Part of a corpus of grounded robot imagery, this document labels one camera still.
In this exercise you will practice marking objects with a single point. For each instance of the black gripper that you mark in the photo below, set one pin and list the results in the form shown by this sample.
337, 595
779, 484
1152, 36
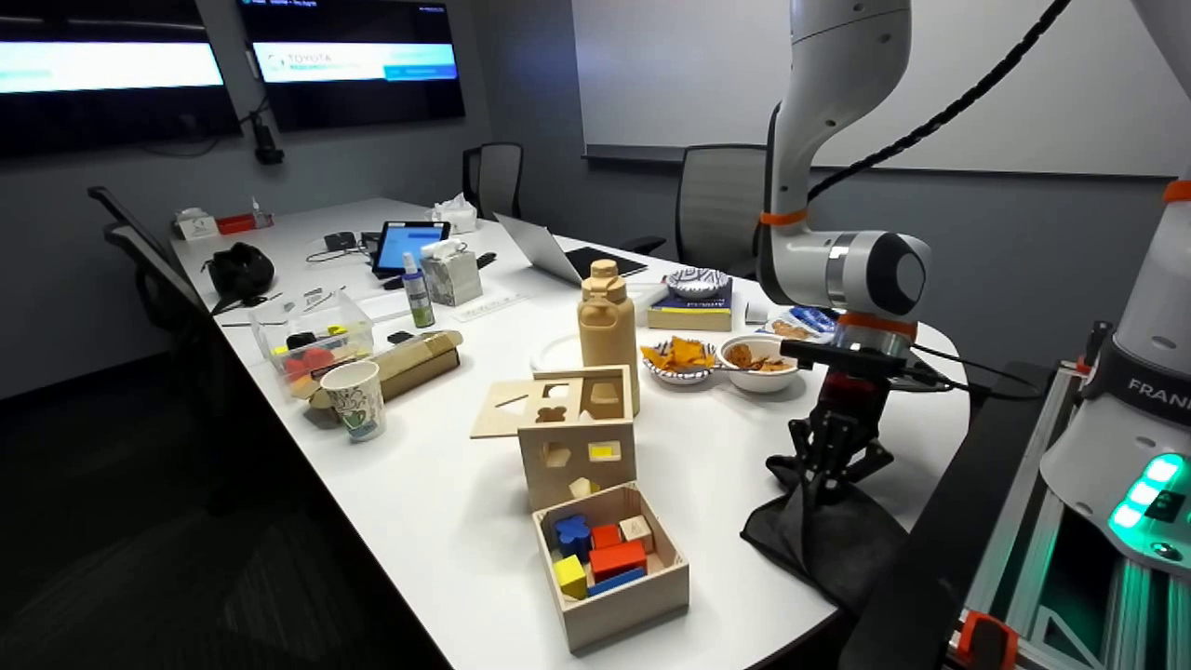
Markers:
848, 407

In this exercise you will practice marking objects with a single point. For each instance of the black towel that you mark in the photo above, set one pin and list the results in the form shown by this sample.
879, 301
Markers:
825, 545

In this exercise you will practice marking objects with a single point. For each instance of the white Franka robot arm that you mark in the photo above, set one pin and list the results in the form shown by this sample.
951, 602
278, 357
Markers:
858, 51

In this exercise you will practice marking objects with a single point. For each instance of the white bowl of snacks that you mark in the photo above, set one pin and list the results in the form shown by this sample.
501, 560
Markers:
760, 361

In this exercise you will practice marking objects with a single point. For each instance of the blue snack bag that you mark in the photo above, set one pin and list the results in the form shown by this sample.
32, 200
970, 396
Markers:
809, 323

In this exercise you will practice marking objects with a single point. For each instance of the small white cup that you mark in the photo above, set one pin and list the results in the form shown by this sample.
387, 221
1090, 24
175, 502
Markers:
755, 311

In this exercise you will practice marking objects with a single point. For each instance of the small bowl of orange chips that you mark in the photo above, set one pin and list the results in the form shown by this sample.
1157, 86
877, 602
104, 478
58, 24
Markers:
677, 358

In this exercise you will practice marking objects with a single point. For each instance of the blue and yellow book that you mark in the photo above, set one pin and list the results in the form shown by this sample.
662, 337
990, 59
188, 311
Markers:
691, 316

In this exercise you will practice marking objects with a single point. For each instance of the blue patterned paper bowl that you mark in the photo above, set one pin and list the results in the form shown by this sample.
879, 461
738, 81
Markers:
692, 286

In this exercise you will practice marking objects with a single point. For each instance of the red block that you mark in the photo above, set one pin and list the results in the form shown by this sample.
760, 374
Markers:
615, 560

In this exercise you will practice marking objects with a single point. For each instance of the blue square block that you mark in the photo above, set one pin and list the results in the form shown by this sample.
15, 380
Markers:
618, 579

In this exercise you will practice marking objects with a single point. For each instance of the wooden shape sorter box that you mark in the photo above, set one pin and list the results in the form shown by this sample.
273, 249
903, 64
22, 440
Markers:
578, 453

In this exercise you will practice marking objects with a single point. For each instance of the wooden box of blocks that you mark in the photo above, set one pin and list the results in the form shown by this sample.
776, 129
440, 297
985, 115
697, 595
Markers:
618, 607

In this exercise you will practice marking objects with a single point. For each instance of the wooden bottle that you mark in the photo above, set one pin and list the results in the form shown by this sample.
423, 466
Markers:
609, 329

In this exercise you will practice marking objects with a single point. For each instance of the blue round block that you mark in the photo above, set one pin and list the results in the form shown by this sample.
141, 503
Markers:
570, 533

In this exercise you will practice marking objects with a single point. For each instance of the black office chair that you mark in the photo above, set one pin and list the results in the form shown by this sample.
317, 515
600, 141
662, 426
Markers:
491, 177
723, 206

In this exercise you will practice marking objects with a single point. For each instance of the yellow block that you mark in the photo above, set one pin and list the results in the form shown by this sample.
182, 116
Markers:
570, 575

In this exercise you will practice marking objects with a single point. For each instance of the wooden shape sorter lid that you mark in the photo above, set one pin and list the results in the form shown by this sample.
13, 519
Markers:
515, 407

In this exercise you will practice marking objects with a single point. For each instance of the white tissue box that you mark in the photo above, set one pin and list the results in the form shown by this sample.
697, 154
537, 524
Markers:
450, 275

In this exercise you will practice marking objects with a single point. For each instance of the brown cardboard tube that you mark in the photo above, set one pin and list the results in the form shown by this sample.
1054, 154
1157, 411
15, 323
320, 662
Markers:
413, 358

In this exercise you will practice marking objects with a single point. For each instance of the black phone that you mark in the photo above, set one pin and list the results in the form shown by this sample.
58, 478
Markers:
399, 337

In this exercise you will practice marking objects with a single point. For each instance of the crumpled white tissues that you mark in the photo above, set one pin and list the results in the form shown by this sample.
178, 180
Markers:
456, 215

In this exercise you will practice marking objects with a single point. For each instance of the tablet with blue screen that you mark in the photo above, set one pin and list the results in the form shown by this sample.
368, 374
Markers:
409, 249

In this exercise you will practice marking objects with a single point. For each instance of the patterned paper cup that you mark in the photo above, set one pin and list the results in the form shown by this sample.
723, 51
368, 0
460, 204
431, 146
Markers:
354, 400

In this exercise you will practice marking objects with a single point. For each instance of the clear plastic bin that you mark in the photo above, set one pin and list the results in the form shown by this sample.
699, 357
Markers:
309, 332

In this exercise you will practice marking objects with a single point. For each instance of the black case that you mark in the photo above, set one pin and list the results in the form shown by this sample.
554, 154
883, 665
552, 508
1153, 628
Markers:
338, 240

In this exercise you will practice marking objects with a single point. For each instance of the small red box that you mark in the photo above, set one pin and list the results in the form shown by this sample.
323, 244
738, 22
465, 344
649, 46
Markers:
239, 226

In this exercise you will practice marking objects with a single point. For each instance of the small white box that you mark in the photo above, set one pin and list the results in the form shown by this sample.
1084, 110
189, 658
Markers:
193, 226

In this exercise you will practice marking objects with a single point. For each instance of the grey mesh office chair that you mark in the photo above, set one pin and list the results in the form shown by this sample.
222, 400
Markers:
141, 266

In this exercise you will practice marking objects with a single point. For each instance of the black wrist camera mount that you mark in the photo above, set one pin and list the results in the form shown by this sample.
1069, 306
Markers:
858, 358

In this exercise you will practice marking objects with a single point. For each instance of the aluminium robot stand frame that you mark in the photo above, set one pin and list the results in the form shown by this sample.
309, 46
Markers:
990, 581

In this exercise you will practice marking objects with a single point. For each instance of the wall whiteboard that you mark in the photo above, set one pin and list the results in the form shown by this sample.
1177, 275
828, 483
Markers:
692, 76

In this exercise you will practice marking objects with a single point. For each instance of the wall monitor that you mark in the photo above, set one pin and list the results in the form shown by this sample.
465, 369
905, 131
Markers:
357, 60
113, 69

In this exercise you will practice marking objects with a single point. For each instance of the camera on stand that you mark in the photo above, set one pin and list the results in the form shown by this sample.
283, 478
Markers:
254, 115

